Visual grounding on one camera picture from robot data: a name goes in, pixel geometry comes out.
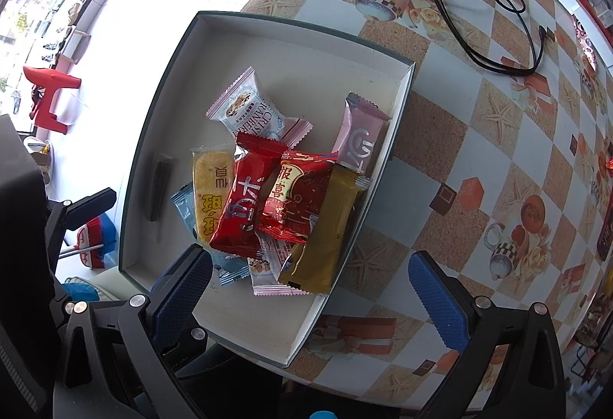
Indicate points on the blue shoe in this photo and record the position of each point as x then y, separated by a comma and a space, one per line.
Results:
79, 289
322, 415

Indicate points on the yellow rice cracker packet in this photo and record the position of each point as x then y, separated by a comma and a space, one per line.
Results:
213, 194

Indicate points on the red snack packet pale characters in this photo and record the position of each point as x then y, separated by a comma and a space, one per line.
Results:
242, 203

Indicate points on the pink patterned shiny packet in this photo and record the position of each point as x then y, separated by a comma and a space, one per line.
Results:
586, 45

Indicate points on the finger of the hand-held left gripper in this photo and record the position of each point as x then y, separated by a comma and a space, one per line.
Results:
86, 208
189, 347

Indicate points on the red plastic stool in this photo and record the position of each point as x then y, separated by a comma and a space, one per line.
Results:
48, 98

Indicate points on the red snack packet gold label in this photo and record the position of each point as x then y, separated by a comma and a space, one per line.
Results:
292, 199

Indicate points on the white cardboard box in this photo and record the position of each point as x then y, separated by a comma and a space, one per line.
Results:
297, 64

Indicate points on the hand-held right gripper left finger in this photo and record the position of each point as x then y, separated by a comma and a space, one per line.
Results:
184, 285

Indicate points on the light blue snack packet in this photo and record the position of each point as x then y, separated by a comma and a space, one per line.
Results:
184, 208

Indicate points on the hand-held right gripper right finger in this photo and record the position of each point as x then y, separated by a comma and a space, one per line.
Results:
438, 299

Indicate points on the mauve snack packet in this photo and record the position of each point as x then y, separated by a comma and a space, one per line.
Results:
359, 136

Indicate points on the red and blue brush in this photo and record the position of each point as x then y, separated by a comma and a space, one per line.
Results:
93, 242

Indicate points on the white open box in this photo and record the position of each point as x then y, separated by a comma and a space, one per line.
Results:
79, 43

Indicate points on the pink edged cranberry crisp packet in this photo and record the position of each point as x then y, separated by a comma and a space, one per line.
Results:
254, 112
266, 273

